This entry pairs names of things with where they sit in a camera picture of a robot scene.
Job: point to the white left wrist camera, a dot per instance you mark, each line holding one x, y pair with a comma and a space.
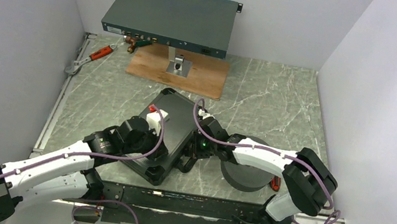
154, 119

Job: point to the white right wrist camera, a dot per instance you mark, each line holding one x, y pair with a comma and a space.
203, 114

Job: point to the metal stand bracket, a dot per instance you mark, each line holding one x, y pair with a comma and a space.
177, 64

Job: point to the dark rack mount device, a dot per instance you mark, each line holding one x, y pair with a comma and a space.
199, 26

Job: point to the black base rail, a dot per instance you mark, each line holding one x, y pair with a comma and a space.
119, 202

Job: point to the wooden board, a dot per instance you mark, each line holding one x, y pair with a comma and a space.
200, 74

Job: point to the copper green connectors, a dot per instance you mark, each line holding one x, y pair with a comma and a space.
135, 43

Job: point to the red handled tool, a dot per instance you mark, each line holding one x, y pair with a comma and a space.
102, 52

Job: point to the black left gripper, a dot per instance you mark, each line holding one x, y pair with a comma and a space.
161, 151

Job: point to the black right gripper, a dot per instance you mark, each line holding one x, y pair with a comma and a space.
195, 151

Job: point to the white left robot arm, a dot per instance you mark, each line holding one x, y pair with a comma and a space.
71, 171

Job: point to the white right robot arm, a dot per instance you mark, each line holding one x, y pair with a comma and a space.
309, 185

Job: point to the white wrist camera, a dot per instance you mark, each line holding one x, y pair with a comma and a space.
203, 114
154, 119

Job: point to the black poker set case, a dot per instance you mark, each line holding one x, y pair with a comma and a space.
178, 149

